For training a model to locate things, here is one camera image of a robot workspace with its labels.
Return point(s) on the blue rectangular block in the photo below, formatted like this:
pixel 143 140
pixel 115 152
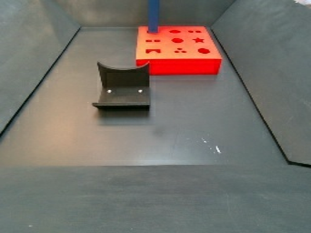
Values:
pixel 152 15

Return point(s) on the black curved holder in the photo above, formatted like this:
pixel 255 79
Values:
pixel 124 87

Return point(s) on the red shape sorter block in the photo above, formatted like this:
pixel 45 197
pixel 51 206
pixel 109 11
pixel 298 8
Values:
pixel 179 50

